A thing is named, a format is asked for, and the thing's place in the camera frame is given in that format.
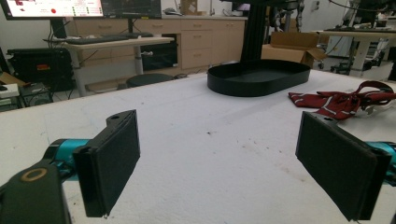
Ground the open cardboard box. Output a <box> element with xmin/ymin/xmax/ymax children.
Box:
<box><xmin>261</xmin><ymin>31</ymin><xmax>328</xmax><ymax>69</ymax></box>

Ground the dark computer monitor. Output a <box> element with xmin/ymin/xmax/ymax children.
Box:
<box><xmin>101</xmin><ymin>0</ymin><xmax>163</xmax><ymax>20</ymax></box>

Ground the round black stool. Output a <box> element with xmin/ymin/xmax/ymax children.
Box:
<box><xmin>125</xmin><ymin>73</ymin><xmax>176</xmax><ymax>89</ymax></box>

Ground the beige drawer cabinet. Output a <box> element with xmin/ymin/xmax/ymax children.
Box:
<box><xmin>66</xmin><ymin>15</ymin><xmax>248</xmax><ymax>71</ymax></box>

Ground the white workbench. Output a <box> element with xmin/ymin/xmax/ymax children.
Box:
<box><xmin>311</xmin><ymin>29</ymin><xmax>396</xmax><ymax>77</ymax></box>

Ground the small cardboard box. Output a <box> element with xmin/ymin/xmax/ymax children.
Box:
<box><xmin>180</xmin><ymin>0</ymin><xmax>207</xmax><ymax>17</ymax></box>

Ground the black equipment case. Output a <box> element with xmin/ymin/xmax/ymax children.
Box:
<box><xmin>7</xmin><ymin>47</ymin><xmax>76</xmax><ymax>91</ymax></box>

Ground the black metal stand column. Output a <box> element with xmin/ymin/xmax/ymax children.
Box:
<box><xmin>239</xmin><ymin>0</ymin><xmax>302</xmax><ymax>63</ymax></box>

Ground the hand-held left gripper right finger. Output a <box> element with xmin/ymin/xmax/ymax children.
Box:
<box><xmin>294</xmin><ymin>110</ymin><xmax>396</xmax><ymax>222</ymax></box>

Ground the black oval tray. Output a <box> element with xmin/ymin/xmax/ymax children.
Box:
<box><xmin>206</xmin><ymin>59</ymin><xmax>312</xmax><ymax>98</ymax></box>

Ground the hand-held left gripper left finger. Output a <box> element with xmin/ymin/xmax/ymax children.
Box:
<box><xmin>42</xmin><ymin>109</ymin><xmax>141</xmax><ymax>218</ymax></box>

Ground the red striped bow tie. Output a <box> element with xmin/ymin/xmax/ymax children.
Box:
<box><xmin>288</xmin><ymin>80</ymin><xmax>396</xmax><ymax>121</ymax></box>

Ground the black keyboard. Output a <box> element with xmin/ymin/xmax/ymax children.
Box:
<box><xmin>64</xmin><ymin>35</ymin><xmax>130</xmax><ymax>46</ymax></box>

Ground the light wooden standing desk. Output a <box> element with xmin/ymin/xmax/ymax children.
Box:
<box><xmin>60</xmin><ymin>36</ymin><xmax>176</xmax><ymax>97</ymax></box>

